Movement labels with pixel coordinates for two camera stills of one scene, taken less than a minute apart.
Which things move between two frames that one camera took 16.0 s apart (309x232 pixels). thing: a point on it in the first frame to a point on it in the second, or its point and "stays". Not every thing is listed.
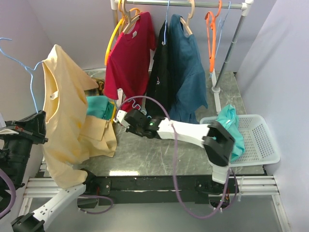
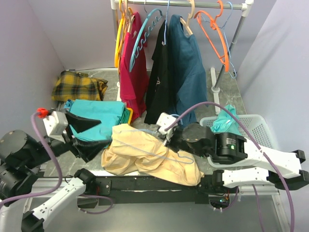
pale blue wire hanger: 30,70 to 152,152
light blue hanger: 164,43 stays
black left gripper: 35,124 to 87,148
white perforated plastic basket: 259,148 stays
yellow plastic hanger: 122,17 to 119,36
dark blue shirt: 188,88 stays
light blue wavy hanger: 137,105 to 133,58
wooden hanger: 185,24 stays
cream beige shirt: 71,136 to 142,152
